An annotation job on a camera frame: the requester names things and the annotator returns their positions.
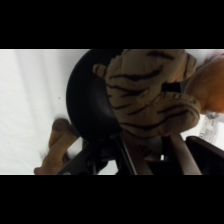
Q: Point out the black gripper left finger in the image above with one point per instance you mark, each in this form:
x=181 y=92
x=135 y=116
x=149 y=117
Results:
x=100 y=160

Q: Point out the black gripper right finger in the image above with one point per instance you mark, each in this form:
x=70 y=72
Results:
x=190 y=160

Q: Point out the striped tiger plush toy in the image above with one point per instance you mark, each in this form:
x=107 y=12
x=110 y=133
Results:
x=146 y=93

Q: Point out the brown moose plush toy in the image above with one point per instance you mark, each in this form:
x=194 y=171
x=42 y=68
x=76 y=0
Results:
x=55 y=150

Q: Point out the black frying pan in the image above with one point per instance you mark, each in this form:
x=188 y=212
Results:
x=88 y=106

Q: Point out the orange plush toy white tag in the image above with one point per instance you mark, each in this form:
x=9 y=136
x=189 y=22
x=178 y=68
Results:
x=208 y=86

